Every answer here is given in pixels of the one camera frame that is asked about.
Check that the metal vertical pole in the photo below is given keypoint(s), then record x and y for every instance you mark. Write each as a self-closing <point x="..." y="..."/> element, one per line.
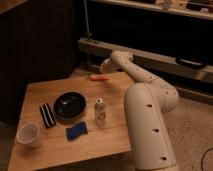
<point x="88" y="33"/>

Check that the clear plastic bottle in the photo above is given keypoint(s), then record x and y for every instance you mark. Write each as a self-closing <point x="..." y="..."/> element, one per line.
<point x="100" y="112"/>

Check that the blue sponge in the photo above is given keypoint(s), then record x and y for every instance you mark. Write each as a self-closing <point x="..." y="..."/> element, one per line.
<point x="76" y="131"/>

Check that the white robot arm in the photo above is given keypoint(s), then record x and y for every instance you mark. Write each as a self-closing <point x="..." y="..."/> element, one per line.
<point x="144" y="103"/>

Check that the white ceramic cup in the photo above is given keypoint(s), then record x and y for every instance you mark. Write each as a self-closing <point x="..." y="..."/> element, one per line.
<point x="29" y="135"/>

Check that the white baseboard rail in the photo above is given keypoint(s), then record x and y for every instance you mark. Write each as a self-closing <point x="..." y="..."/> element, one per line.
<point x="147" y="60"/>

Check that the black handle object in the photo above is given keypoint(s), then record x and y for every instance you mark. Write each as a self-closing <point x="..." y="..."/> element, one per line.
<point x="189" y="64"/>

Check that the white upper shelf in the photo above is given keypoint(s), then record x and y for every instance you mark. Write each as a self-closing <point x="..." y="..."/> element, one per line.
<point x="178" y="7"/>

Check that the wooden table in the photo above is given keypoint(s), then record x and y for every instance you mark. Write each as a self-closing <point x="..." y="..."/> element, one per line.
<point x="100" y="131"/>

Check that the black round bowl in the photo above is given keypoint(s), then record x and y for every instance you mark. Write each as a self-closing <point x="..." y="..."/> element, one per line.
<point x="69" y="105"/>

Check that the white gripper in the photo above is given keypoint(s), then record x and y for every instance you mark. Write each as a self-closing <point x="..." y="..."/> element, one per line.
<point x="108" y="66"/>

